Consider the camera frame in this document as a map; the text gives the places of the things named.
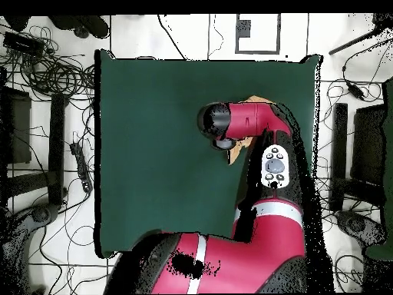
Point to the tan terry towel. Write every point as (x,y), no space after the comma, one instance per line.
(235,155)

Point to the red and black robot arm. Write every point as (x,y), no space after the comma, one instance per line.
(270,239)

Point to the dark flat panel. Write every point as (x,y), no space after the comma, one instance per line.
(20,129)
(368,144)

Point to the dark green tablecloth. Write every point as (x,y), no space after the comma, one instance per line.
(153,123)

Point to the black power strip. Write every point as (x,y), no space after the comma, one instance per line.
(81,167)

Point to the black floor bar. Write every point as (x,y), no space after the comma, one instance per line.
(56,147)
(340,138)

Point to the grey chair base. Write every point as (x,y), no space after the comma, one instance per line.
(41,213)
(356,224)

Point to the person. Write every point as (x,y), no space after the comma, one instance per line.
(92,26)

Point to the black tripod leg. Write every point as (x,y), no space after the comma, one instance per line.
(353,41)

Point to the black power brick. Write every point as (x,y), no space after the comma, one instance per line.
(23,43)

